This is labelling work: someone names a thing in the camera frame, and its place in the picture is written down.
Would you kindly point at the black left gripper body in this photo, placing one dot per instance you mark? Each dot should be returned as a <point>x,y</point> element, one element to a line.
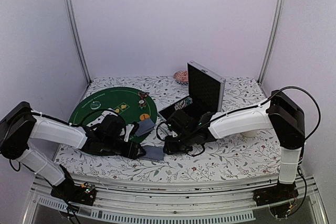
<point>111,146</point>

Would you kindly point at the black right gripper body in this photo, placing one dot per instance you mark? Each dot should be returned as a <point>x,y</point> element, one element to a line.
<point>184,145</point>

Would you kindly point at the blue playing card deck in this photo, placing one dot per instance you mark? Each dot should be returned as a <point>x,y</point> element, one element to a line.
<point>153,153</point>

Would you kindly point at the single playing card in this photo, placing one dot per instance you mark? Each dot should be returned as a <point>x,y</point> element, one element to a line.
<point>145,126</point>

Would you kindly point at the clear dealer button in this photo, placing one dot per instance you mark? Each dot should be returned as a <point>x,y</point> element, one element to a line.
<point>95,105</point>

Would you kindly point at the orange big blind button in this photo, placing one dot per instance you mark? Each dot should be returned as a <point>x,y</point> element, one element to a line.
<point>144,117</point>

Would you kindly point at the small green chip stack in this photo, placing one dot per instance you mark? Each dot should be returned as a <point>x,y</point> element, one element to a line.
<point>142,104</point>

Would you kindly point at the face-up spades card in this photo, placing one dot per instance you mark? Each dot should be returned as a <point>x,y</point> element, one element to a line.
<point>94,122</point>

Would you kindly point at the face-up clubs card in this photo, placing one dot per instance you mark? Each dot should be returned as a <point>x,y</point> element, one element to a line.
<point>105,113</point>

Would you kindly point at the black red triangle token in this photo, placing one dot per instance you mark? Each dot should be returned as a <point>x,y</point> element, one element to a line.
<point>143,95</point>

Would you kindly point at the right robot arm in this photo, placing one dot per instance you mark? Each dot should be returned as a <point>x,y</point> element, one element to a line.
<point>276,112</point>

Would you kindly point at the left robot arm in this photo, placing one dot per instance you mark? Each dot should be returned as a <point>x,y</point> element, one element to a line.
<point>22,124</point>

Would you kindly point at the green round poker mat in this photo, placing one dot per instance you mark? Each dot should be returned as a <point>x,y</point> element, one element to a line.
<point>122,103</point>

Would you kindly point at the aluminium poker chip case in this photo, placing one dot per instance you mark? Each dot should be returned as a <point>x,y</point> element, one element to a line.
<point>206,89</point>

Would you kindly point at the patterned ceramic bowl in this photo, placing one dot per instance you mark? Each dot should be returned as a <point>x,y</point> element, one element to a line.
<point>181,77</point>

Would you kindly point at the white ribbed mug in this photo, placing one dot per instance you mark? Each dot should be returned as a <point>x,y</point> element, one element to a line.
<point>250,134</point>

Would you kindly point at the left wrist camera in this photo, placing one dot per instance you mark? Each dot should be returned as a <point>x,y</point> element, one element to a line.
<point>130,130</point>

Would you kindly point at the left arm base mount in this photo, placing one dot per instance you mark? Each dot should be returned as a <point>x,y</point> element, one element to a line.
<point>68,191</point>

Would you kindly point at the aluminium front rail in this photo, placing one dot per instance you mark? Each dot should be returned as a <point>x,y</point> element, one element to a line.
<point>125,201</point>

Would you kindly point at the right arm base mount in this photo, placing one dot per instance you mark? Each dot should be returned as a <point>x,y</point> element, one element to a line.
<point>283,195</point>

